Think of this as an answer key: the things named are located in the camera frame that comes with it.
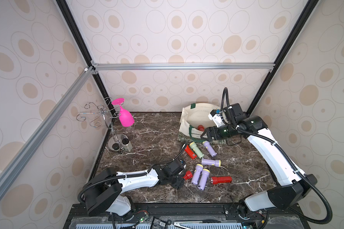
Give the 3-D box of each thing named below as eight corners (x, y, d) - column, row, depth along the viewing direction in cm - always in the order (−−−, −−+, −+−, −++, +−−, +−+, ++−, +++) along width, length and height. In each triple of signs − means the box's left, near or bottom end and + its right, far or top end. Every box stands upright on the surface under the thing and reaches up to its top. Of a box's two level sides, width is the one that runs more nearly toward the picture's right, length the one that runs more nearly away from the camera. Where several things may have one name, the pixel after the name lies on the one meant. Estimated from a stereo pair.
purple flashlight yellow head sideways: (201, 165, 92) (202, 163, 89) (201, 160, 94) (202, 158, 91) (219, 167, 91) (221, 165, 88) (219, 162, 93) (220, 159, 90)
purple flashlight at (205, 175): (196, 188, 83) (196, 186, 81) (202, 169, 91) (203, 167, 88) (203, 191, 82) (204, 190, 80) (209, 172, 90) (210, 170, 87)
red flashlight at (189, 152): (192, 160, 94) (192, 158, 92) (183, 149, 100) (183, 147, 98) (196, 157, 95) (197, 155, 93) (187, 146, 101) (187, 144, 99)
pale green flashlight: (200, 159, 94) (200, 157, 92) (189, 145, 101) (189, 143, 99) (204, 157, 96) (204, 155, 93) (193, 143, 102) (194, 141, 100)
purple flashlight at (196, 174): (189, 182, 85) (190, 180, 82) (196, 164, 92) (197, 162, 90) (196, 185, 84) (197, 184, 81) (203, 167, 91) (204, 165, 88)
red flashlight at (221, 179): (211, 184, 85) (212, 182, 82) (209, 179, 87) (211, 176, 84) (231, 183, 86) (233, 180, 82) (229, 177, 88) (231, 175, 84)
